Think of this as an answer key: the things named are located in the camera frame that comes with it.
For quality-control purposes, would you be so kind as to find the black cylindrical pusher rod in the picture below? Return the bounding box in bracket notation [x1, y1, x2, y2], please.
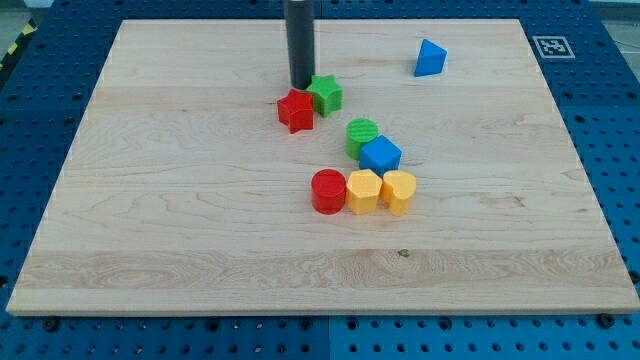
[284, 0, 315, 90]

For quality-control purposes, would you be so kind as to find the red star block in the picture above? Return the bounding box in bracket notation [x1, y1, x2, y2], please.
[277, 89, 314, 134]

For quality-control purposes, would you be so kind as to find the green star block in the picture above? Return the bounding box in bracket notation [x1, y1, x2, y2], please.
[306, 75, 343, 117]

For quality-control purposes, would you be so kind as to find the green cylinder block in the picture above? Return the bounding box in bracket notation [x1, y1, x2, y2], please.
[345, 118, 379, 160]

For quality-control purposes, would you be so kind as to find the blue triangle block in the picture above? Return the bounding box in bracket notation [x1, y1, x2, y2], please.
[414, 39, 447, 77]

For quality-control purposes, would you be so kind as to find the blue cube block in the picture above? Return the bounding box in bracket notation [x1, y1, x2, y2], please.
[359, 135, 402, 177]

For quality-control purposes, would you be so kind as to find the red cylinder block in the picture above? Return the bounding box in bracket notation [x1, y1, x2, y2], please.
[311, 168, 346, 215]

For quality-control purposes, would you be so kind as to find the yellow hexagon block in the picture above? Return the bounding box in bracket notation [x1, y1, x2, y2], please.
[345, 169, 382, 215]

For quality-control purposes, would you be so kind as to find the yellow heart block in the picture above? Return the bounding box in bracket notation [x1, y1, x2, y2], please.
[380, 170, 417, 216]

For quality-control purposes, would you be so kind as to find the wooden board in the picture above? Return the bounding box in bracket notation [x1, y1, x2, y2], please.
[7, 19, 639, 316]

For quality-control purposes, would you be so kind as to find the white fiducial marker tag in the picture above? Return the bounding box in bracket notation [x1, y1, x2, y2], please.
[533, 35, 575, 59]

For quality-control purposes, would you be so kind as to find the black yellow hazard tape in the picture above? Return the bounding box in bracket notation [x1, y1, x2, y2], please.
[1, 18, 38, 74]

